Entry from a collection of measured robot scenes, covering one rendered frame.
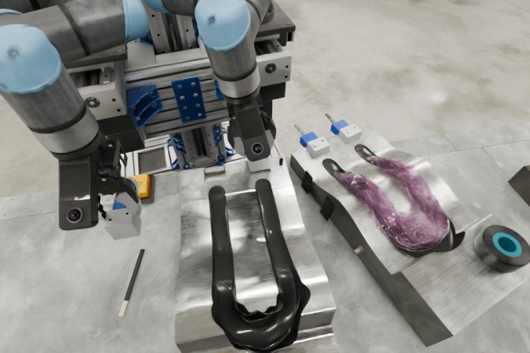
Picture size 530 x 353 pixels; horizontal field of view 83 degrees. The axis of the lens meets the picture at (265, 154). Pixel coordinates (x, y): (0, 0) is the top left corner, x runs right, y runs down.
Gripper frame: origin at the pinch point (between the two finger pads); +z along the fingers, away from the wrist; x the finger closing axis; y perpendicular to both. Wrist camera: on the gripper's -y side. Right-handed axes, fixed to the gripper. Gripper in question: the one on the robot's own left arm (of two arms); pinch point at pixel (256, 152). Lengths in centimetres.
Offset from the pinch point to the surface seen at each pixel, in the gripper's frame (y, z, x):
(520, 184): -15, 19, -65
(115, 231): -13.8, -5.4, 29.4
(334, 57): 167, 132, -85
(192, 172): 0.5, 3.4, 16.2
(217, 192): -6.0, 3.6, 10.9
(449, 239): -26.3, 9.3, -36.1
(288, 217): -15.4, 4.6, -3.6
